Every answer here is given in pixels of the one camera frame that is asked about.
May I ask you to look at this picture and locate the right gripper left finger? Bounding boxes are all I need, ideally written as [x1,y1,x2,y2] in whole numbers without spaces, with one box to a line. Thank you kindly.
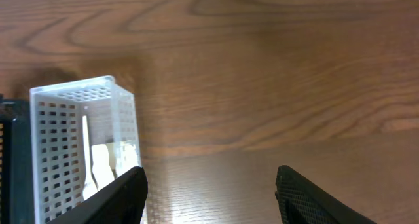
[50,166,148,224]

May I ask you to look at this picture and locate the clear perforated plastic basket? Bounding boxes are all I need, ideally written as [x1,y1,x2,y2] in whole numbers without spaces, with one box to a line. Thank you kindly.
[30,75,141,223]

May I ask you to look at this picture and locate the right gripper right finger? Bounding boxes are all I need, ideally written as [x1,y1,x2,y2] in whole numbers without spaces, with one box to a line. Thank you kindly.
[275,165,374,224]

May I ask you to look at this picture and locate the white plastic spoon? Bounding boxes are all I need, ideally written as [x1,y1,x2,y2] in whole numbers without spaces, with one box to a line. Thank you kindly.
[82,115,98,200]
[92,144,115,190]

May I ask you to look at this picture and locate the black plastic basket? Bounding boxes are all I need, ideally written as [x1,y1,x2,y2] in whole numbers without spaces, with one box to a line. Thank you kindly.
[1,97,35,224]

